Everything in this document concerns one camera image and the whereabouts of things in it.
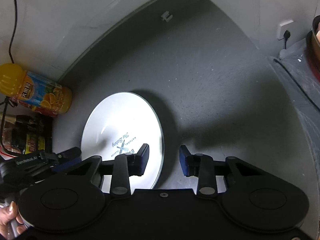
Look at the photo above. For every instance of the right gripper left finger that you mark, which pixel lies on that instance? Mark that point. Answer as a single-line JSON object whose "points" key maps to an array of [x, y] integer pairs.
{"points": [[120, 169]]}

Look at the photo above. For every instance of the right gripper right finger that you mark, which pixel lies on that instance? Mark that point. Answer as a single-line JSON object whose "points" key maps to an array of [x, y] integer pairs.
{"points": [[206, 169]]}

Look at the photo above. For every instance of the white bakery plate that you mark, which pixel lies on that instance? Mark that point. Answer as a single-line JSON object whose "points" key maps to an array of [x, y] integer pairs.
{"points": [[120, 124]]}

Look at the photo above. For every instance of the black kitchen rack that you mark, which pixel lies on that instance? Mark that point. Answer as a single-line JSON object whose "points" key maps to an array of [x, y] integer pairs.
{"points": [[23, 134]]}

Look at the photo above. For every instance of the person's left hand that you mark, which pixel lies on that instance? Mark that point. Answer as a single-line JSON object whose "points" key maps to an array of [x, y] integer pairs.
{"points": [[7, 214]]}

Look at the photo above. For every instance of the orange juice bottle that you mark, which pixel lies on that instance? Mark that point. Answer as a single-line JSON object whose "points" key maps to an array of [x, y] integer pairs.
{"points": [[33, 89]]}

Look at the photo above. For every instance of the grey raised work board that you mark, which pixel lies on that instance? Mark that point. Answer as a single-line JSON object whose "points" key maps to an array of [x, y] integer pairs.
{"points": [[212, 89]]}

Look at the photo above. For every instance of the brown pot with packets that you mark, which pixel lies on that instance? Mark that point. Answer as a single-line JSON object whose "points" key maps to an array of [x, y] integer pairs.
{"points": [[312, 47]]}

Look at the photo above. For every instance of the white wall socket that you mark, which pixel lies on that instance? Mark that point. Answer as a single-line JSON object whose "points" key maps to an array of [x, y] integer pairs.
{"points": [[283, 26]]}

